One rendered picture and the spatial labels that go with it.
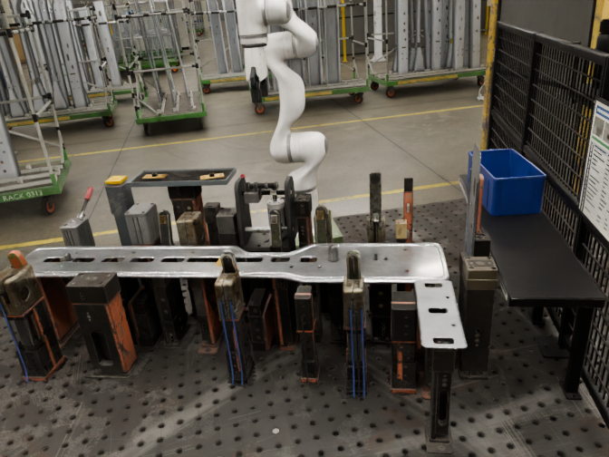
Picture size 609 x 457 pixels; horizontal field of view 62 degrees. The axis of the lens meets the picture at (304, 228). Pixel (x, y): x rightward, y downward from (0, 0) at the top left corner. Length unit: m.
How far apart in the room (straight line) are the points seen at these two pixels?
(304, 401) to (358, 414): 0.16
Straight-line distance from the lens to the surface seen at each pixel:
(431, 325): 1.27
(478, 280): 1.40
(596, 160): 1.46
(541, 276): 1.46
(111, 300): 1.60
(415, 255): 1.57
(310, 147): 2.02
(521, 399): 1.57
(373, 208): 1.63
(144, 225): 1.80
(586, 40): 3.68
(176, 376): 1.68
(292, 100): 2.03
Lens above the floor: 1.74
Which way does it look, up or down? 25 degrees down
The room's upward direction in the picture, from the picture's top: 5 degrees counter-clockwise
